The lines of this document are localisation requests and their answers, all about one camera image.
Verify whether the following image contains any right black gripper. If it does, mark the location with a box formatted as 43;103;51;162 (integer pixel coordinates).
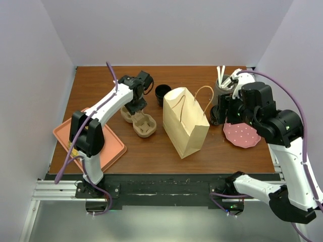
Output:
215;91;259;128

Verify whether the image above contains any cardboard cup carrier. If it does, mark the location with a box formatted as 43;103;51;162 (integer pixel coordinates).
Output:
120;106;156;138

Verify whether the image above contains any brown paper bag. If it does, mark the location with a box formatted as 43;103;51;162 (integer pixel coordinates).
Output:
163;87;212;159

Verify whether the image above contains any black coffee cup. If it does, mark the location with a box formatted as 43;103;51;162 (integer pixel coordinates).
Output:
209;105;220;126

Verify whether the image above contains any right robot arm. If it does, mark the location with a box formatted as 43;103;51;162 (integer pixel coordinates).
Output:
215;82;322;224

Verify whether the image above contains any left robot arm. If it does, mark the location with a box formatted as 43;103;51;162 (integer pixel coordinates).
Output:
68;71;154;198

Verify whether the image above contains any grey straw holder cup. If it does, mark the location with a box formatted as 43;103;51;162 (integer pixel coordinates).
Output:
212;80;237;105

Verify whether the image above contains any stack of black cups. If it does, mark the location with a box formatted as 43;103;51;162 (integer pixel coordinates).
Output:
155;84;172;107

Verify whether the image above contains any pink dotted plate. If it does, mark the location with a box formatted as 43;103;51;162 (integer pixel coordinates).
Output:
223;123;261;149

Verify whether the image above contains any pink plastic tray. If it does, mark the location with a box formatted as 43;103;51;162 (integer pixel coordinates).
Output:
48;109;127;174

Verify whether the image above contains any yellow woven round mat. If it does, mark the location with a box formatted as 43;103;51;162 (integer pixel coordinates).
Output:
68;141;78;157

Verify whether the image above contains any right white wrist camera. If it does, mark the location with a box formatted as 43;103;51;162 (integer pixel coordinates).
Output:
230;69;255;99

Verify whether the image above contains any aluminium frame rail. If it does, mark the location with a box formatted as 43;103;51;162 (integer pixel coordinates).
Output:
31;179;88;201

